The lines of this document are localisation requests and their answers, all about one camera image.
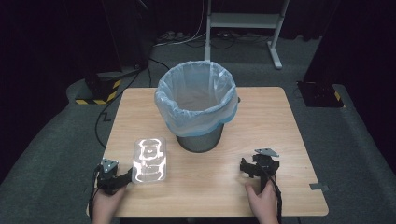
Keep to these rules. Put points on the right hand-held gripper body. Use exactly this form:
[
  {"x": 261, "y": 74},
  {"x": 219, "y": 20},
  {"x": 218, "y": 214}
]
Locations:
[{"x": 265, "y": 165}]

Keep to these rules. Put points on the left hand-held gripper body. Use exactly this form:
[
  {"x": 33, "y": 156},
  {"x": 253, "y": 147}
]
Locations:
[{"x": 108, "y": 177}]

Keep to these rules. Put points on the person's left hand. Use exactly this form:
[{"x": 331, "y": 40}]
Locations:
[{"x": 105, "y": 205}]

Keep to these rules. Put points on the person's right hand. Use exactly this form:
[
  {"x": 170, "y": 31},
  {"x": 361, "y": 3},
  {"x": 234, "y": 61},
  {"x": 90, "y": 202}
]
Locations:
[{"x": 262, "y": 203}]

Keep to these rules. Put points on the grey mesh trash bin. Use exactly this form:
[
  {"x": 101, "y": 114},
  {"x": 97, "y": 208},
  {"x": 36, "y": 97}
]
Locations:
[{"x": 200, "y": 140}]

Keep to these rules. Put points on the grey tape piece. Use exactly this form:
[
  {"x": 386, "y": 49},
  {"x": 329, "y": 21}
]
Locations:
[{"x": 318, "y": 187}]

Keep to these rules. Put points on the light blue plastic bin bag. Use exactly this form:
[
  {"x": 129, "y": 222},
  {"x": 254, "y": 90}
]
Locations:
[{"x": 196, "y": 99}]

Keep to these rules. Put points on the black yellow striped stand base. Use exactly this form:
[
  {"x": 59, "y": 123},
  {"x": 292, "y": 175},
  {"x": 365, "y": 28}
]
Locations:
[
  {"x": 99, "y": 90},
  {"x": 320, "y": 94}
]

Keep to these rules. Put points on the white metal stand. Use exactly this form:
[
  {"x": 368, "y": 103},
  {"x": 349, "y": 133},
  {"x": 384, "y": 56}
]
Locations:
[{"x": 246, "y": 20}]

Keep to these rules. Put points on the power strip with plugs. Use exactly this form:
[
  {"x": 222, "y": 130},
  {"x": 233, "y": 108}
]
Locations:
[{"x": 170, "y": 35}]

